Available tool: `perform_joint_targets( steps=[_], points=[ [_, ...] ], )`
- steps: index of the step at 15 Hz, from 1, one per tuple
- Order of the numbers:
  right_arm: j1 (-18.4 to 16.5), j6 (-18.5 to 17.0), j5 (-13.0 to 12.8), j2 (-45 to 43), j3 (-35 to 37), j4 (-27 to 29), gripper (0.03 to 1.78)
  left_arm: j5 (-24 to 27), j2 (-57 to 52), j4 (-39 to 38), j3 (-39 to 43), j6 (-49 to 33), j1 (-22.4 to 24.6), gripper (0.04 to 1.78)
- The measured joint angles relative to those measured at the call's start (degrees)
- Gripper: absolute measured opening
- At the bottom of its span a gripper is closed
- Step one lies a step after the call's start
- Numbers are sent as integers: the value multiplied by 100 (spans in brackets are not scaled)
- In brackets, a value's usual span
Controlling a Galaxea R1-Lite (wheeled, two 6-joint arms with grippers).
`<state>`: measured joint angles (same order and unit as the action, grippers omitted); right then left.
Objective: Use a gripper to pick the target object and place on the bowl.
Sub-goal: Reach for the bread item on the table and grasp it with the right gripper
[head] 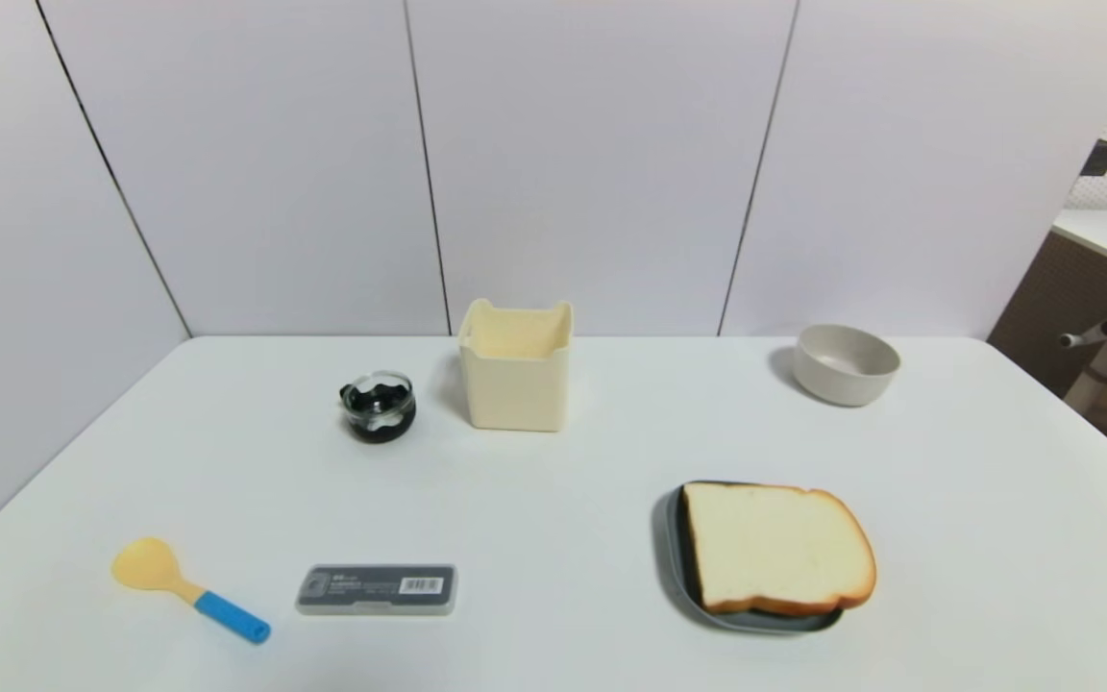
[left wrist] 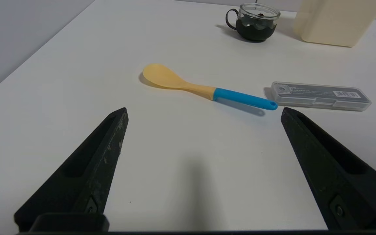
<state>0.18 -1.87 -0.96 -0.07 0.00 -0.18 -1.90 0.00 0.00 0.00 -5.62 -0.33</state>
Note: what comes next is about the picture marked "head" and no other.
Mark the white bread slice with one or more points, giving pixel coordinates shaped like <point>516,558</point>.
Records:
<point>774,548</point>

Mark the beige round bowl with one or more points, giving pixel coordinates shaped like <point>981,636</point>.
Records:
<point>842,380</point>

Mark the cream square container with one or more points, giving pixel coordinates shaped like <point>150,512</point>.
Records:
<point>515,394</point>

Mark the glass jar with black contents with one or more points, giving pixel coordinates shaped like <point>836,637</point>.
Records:
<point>379,408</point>

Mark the grey square plate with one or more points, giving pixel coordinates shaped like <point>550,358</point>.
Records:
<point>673,562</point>

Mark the grey plastic case with barcode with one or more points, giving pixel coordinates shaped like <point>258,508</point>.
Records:
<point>376,588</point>

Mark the brown desk side panel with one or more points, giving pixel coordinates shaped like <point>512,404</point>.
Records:
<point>1044,298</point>

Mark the black pegboard holder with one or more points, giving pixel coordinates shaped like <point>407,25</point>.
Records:
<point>1099,158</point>

